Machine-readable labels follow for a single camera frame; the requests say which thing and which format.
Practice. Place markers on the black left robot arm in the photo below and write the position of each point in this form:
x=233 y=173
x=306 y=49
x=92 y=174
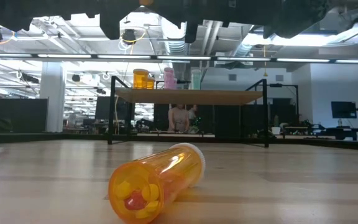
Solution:
x=26 y=9

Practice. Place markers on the silver ribbed ventilation duct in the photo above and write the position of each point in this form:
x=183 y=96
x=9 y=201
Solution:
x=174 y=46

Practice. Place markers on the wooden shelf with black legs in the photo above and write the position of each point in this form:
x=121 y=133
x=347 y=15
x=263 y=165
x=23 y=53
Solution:
x=191 y=97

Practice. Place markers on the long orange medicine bottle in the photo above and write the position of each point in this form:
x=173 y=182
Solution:
x=157 y=183

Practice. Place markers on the small potted plant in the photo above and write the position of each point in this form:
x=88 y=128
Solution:
x=196 y=126

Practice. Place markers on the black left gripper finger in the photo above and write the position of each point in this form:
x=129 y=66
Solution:
x=129 y=7

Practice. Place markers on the bright ceiling light panel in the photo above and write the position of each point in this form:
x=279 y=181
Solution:
x=303 y=40

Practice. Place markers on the black computer monitor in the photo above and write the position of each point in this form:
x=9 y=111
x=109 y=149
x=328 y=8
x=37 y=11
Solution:
x=343 y=109

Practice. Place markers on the white square pillar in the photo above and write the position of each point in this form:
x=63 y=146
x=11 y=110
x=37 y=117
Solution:
x=52 y=96

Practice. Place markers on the person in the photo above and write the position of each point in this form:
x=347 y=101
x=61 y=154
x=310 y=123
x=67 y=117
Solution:
x=193 y=113
x=177 y=119

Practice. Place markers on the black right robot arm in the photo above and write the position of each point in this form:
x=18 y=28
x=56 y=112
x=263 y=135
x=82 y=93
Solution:
x=284 y=12

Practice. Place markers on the green medicine bottle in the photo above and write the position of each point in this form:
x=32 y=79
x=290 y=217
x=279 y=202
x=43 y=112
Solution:
x=196 y=80

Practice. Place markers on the black office partition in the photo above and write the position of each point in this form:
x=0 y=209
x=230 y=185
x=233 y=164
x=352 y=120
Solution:
x=228 y=119
x=20 y=115

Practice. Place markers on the black desk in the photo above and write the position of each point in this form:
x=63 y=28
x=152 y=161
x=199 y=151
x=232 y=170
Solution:
x=350 y=130

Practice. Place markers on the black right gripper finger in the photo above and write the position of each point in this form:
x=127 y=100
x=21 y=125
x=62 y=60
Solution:
x=169 y=9

